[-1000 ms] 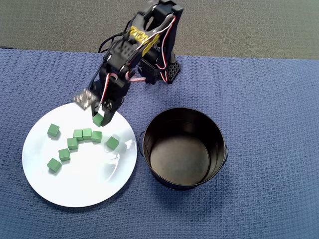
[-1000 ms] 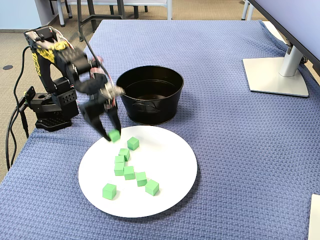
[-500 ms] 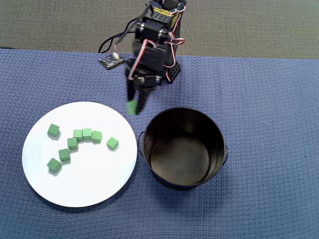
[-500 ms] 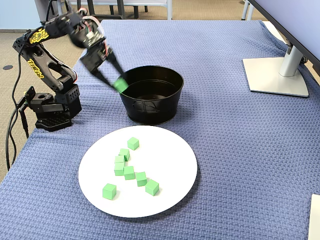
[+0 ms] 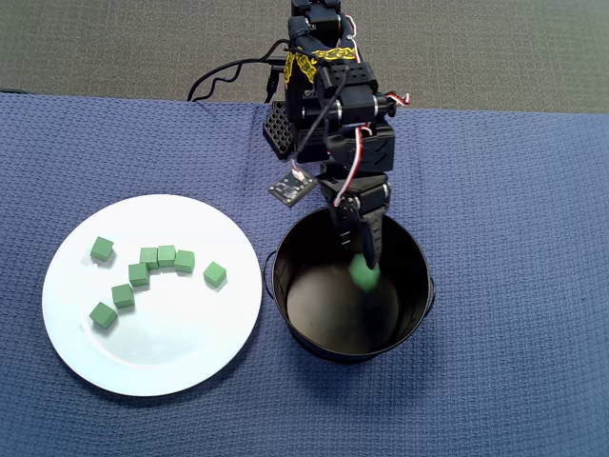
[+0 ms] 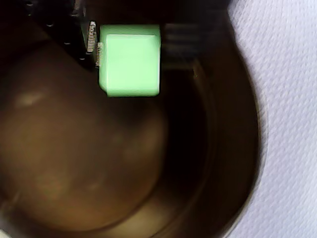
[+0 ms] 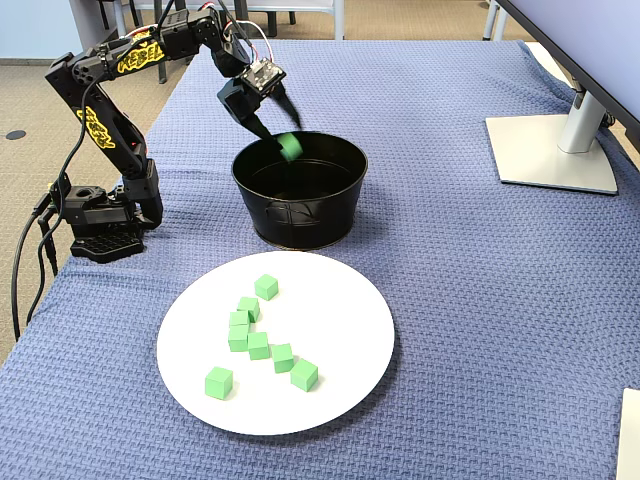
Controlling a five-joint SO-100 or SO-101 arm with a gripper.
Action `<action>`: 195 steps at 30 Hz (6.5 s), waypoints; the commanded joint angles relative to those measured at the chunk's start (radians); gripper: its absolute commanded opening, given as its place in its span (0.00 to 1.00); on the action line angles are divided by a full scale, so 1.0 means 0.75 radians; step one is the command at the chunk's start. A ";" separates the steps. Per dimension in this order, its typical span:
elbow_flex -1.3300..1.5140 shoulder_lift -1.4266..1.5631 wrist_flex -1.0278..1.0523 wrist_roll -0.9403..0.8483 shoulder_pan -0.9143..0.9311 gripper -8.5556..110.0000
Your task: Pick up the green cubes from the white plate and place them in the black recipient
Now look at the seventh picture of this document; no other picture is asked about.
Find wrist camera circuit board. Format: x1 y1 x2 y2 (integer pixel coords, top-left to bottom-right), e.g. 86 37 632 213
239 57 287 96

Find computer monitor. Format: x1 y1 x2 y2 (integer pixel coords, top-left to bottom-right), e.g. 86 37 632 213
492 0 640 132

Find white flat box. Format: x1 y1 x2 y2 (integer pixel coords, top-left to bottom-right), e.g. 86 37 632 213
615 387 640 480

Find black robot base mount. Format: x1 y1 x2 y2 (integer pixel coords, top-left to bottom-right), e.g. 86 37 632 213
58 183 149 265

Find gray chair leg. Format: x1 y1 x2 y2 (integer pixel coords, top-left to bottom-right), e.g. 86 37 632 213
482 0 507 44

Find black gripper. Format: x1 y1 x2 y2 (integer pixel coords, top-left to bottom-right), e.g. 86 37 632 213
216 77 304 151

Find red white arm servo wires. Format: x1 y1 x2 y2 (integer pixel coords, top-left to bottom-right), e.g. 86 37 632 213
122 25 159 44

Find gray metal table leg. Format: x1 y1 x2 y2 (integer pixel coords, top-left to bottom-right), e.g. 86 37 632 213
157 0 171 85

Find red white wrist servo wires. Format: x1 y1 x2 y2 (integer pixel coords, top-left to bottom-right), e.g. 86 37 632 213
219 3 275 59

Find black metal bucket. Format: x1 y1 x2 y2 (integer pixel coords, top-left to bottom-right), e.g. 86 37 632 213
230 130 370 251

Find white round plate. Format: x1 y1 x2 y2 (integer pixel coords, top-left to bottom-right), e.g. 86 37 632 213
155 250 396 437

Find blue woven tablecloth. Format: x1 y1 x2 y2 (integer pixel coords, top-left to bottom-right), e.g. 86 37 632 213
0 38 640 480

